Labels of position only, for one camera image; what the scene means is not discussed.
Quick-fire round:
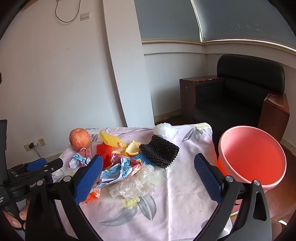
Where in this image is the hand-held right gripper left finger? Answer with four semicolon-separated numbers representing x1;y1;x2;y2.
24;154;104;241

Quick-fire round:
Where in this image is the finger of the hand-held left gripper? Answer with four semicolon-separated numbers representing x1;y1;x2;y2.
25;158;47;172
46;158;64;174

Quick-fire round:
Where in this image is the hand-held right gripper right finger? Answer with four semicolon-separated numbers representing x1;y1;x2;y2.
194;153;272;241

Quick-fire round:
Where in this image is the pink plastic bin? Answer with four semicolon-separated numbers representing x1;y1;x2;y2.
217;126;287;193

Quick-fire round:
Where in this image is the black foam fruit net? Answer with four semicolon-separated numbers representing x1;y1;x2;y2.
139;134;180;168

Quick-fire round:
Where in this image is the blue foam fruit net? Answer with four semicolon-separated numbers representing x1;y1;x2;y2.
133;154;156;166

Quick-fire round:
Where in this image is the person's left hand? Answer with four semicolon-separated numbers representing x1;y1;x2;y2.
2;199;30;230

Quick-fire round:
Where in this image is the small orange wrapper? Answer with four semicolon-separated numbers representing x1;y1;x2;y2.
84;187;101;204

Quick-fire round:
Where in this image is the small crumpled printed wrapper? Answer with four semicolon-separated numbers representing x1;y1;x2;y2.
69;148;92;169

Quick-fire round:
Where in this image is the pink floral tablecloth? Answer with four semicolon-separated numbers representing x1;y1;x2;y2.
50;124;234;241

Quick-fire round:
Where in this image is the large crumpled printed wrapper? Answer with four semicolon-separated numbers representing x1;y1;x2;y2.
96;154;142;188

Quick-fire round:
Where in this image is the red foam fruit net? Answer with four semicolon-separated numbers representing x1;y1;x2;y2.
96;143;114;169

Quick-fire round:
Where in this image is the red apple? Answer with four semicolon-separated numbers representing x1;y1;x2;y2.
69;128;91;150

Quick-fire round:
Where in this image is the clear plastic wrap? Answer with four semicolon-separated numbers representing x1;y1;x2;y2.
109;166;162;200

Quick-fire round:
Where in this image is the large orange peel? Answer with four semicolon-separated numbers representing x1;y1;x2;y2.
121;140;141;156

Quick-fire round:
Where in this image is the white crumpled plastic bag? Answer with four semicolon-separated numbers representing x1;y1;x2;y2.
154;122;179;142

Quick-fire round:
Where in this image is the black wooden armchair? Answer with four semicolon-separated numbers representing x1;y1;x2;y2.
180;54;290;149

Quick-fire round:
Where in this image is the white leaning board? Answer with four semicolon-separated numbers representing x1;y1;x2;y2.
102;0;155;127

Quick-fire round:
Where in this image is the frosted glass window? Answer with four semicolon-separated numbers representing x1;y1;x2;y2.
134;0;296;50

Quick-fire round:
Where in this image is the black plug with cable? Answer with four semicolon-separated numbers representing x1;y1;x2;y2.
29;143;43;160

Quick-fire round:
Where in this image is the wall power outlet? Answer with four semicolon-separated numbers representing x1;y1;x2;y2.
24;138;45;151

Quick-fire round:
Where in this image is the hanging grey wall cable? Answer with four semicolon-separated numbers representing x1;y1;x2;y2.
55;0;81;23

